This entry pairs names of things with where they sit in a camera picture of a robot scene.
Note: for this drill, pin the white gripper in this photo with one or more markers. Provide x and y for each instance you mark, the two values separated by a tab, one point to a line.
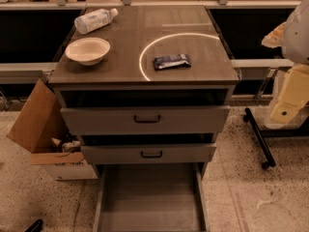
297	38

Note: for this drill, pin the dark blue snack bar wrapper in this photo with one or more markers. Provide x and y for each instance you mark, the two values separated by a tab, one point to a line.
171	62

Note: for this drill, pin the grey middle drawer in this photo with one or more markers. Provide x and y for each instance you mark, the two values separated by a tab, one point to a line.
130	154

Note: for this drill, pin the grey drawer cabinet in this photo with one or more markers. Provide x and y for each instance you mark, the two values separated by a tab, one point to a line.
126	76

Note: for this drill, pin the grey top drawer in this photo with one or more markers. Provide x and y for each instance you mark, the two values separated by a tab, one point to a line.
145	120

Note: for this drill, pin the grey open bottom drawer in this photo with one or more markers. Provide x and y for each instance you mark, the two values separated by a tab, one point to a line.
164	197

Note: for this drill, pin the white bowl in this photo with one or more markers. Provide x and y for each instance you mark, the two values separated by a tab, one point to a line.
87	51

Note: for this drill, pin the clear plastic water bottle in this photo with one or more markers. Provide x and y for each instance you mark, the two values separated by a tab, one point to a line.
92	21

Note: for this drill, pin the crumpled items in box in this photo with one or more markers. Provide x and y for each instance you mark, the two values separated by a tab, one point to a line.
66	147

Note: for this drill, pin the open cardboard box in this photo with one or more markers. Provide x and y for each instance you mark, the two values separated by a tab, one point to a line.
41	130

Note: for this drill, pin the black object at floor corner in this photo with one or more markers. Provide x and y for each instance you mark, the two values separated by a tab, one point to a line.
35	227

